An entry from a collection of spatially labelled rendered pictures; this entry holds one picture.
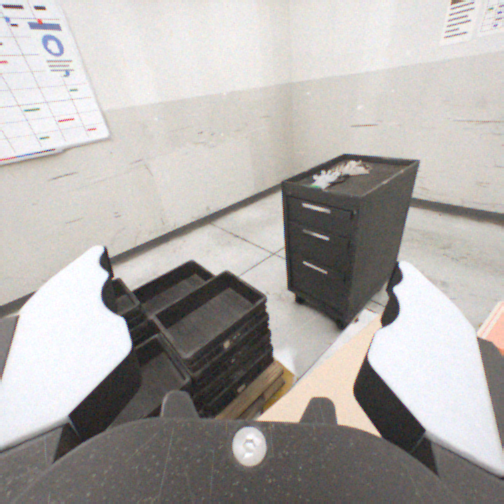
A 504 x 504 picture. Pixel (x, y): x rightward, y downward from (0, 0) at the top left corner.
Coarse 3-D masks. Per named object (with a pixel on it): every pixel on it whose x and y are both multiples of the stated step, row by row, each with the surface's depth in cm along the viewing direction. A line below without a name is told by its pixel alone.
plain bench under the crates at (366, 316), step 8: (360, 312) 78; (368, 312) 78; (376, 312) 78; (360, 320) 76; (368, 320) 75; (352, 328) 74; (360, 328) 73; (344, 336) 72; (352, 336) 72; (336, 344) 70; (344, 344) 70; (328, 352) 68; (320, 360) 67; (312, 368) 65; (304, 376) 64; (296, 384) 62
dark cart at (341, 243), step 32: (352, 160) 159; (384, 160) 145; (416, 160) 133; (288, 192) 132; (320, 192) 116; (352, 192) 117; (384, 192) 116; (288, 224) 145; (320, 224) 128; (352, 224) 114; (384, 224) 130; (288, 256) 156; (320, 256) 138; (352, 256) 119; (384, 256) 148; (288, 288) 172; (320, 288) 150; (352, 288) 130
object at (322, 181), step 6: (324, 174) 136; (330, 174) 135; (336, 174) 132; (348, 174) 133; (318, 180) 130; (324, 180) 128; (330, 180) 128; (336, 180) 127; (342, 180) 128; (318, 186) 124; (324, 186) 125
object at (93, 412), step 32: (96, 256) 10; (64, 288) 8; (96, 288) 8; (32, 320) 7; (64, 320) 7; (96, 320) 7; (32, 352) 6; (64, 352) 6; (96, 352) 6; (128, 352) 6; (0, 384) 5; (32, 384) 5; (64, 384) 5; (96, 384) 6; (128, 384) 7; (0, 416) 5; (32, 416) 5; (64, 416) 5; (96, 416) 6; (0, 448) 5
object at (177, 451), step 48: (144, 432) 4; (192, 432) 4; (240, 432) 5; (288, 432) 5; (336, 432) 5; (48, 480) 4; (96, 480) 4; (144, 480) 4; (192, 480) 4; (240, 480) 4; (288, 480) 4; (336, 480) 4; (384, 480) 4; (432, 480) 4
